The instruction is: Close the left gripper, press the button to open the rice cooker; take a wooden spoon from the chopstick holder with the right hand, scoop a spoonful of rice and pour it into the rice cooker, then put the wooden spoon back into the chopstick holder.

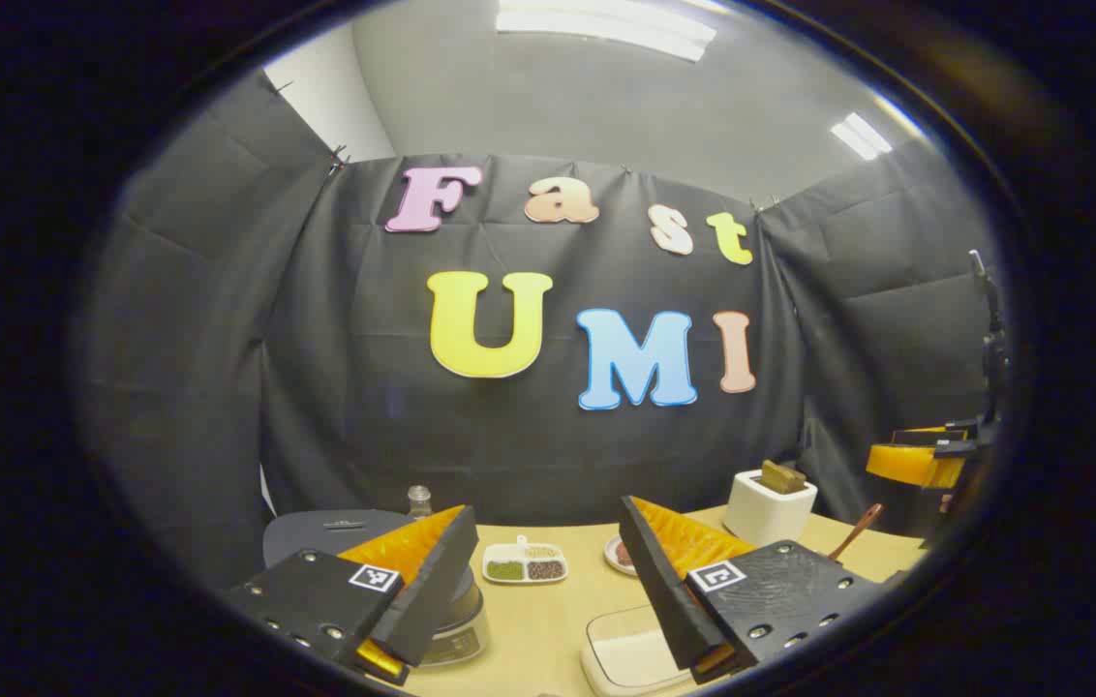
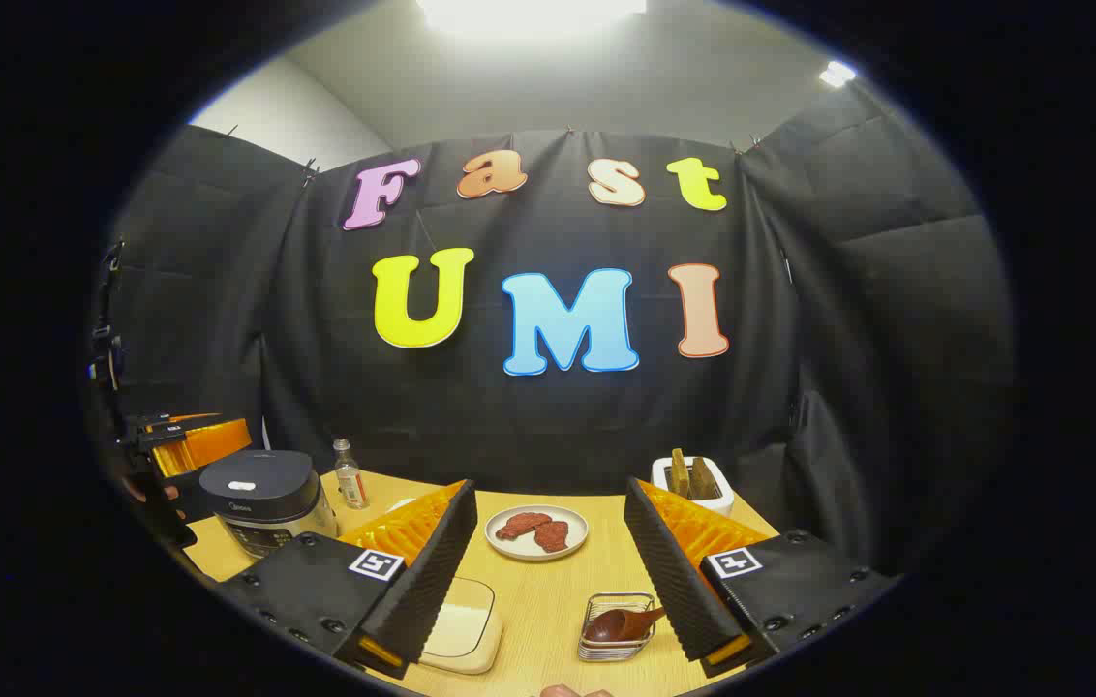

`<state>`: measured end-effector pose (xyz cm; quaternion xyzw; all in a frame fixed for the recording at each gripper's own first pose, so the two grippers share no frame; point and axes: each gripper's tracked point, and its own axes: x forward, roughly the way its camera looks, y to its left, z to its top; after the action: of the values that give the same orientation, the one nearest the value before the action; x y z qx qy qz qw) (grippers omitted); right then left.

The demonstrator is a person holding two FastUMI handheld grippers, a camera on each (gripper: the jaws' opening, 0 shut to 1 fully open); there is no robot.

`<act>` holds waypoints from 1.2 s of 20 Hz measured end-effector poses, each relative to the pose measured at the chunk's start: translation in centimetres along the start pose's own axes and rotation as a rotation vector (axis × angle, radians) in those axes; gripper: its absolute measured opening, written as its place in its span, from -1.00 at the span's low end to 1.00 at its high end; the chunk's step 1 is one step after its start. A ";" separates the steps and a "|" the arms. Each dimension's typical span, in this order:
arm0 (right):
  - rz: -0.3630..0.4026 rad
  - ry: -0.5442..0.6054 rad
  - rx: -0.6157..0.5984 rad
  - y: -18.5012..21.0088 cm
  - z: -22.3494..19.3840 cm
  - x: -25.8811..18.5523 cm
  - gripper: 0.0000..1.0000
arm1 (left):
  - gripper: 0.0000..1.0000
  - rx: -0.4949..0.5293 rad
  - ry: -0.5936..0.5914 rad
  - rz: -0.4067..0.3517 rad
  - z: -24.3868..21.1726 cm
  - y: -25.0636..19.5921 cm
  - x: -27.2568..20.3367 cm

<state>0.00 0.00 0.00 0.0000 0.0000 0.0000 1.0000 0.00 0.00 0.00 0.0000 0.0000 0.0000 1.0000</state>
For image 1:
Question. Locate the brown meat piece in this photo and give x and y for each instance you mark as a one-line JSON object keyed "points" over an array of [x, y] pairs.
{"points": [[623, 555]]}

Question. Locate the white toaster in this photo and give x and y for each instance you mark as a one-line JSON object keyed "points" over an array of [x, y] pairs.
{"points": [[766, 513]]}

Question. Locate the grey rice cooker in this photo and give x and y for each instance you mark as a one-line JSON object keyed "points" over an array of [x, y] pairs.
{"points": [[316, 532]]}

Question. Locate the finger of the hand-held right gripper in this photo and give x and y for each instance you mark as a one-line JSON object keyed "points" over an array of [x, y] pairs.
{"points": [[906, 465], [935, 435]]}

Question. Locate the small glass bottle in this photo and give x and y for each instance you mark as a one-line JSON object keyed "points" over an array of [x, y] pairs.
{"points": [[420, 501]]}

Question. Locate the white divided bean dish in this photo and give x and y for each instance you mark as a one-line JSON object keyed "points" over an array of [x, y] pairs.
{"points": [[524, 563]]}

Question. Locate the clear plastic rice box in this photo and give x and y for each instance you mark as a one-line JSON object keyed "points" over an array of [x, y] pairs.
{"points": [[625, 658]]}

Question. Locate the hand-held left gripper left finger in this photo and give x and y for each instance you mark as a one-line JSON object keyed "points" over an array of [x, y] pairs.
{"points": [[427, 590]]}

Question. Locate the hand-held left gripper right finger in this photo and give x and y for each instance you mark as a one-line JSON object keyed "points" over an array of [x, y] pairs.
{"points": [[664, 590]]}

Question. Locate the white round plate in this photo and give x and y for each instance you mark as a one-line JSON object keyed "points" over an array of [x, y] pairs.
{"points": [[610, 557]]}

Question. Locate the brown toast slice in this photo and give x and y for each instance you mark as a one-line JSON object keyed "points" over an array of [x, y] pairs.
{"points": [[782, 476]]}

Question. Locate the small ceiling light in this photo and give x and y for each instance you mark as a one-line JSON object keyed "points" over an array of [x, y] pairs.
{"points": [[861, 136]]}

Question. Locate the brown wooden spoon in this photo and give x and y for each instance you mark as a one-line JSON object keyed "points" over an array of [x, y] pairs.
{"points": [[858, 530]]}

